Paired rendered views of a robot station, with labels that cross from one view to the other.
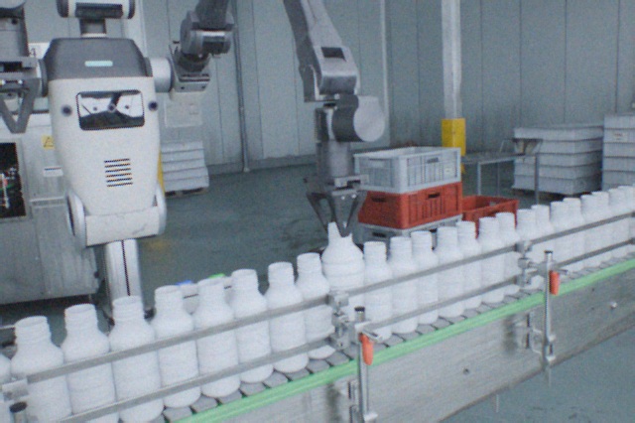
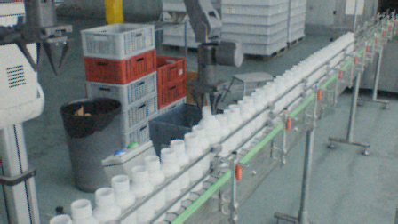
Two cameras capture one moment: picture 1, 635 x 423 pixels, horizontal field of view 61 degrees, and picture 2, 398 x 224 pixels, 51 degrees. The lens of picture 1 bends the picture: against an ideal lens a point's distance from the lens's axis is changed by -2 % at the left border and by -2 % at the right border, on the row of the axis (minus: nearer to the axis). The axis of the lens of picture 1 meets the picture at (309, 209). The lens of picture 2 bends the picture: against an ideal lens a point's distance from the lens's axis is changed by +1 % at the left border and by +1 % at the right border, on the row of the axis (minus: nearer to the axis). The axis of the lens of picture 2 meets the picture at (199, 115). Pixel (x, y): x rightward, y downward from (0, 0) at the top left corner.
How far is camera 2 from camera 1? 0.59 m
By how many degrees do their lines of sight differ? 29
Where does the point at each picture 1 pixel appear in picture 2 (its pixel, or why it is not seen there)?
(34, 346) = (111, 204)
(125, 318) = (143, 179)
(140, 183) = (30, 82)
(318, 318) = (206, 160)
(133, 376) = (148, 210)
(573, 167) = not seen: hidden behind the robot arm
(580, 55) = not seen: outside the picture
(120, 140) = (16, 52)
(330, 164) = (210, 76)
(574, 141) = not seen: hidden behind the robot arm
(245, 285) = (181, 148)
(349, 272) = (218, 133)
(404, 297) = (233, 141)
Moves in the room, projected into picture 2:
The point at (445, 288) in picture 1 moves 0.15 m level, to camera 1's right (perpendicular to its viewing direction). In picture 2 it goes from (244, 133) to (278, 126)
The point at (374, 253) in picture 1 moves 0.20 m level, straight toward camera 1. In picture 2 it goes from (223, 121) to (255, 145)
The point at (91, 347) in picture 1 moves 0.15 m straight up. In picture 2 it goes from (131, 198) to (128, 135)
